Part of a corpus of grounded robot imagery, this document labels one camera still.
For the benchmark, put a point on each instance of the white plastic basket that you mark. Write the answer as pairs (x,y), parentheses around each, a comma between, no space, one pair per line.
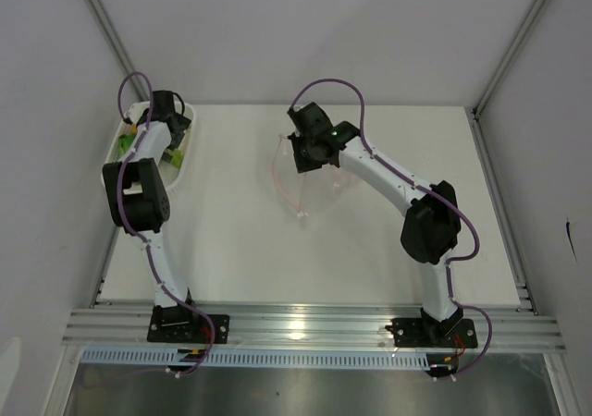
(185,157)

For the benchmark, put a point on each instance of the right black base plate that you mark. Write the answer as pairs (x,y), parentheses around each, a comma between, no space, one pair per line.
(418,333)

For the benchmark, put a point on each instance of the slotted cable duct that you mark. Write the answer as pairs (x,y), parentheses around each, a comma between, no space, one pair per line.
(266,358)

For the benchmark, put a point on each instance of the green leafy lettuce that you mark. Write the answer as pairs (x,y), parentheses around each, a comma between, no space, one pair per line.
(124,142)

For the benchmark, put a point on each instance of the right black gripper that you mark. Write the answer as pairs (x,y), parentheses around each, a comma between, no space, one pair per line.
(302,165)

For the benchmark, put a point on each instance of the clear zip top bag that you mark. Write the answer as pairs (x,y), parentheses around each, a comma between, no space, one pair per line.
(311,193)

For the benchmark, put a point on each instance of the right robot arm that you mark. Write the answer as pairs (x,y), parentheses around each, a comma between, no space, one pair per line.
(430,223)

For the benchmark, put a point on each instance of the aluminium mounting rail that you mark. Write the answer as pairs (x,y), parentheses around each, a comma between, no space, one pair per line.
(305,327)

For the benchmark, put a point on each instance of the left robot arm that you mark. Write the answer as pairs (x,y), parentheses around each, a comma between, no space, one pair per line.
(137,195)

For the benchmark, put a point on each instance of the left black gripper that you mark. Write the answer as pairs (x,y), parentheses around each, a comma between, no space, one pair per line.
(183,125)

